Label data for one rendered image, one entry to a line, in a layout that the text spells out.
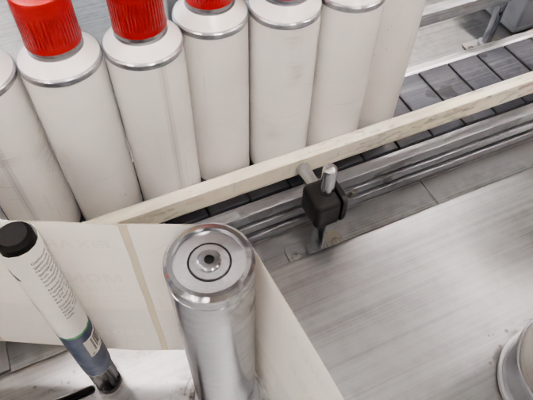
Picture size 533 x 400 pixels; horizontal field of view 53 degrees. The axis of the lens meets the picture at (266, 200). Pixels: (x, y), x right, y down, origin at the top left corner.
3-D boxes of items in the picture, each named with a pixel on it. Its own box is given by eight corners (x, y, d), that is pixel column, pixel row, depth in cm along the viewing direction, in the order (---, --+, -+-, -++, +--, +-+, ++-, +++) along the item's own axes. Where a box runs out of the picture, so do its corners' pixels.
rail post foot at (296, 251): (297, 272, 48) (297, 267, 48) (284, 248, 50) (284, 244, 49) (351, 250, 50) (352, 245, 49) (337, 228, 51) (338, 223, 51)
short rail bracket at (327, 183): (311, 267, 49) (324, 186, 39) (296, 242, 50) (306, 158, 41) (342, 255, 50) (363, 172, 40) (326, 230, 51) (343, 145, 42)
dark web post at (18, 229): (100, 398, 37) (-7, 258, 22) (93, 375, 38) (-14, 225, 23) (124, 388, 37) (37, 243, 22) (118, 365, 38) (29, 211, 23)
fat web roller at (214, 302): (208, 446, 35) (173, 329, 20) (184, 382, 37) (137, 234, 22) (271, 416, 36) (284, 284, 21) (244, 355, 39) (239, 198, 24)
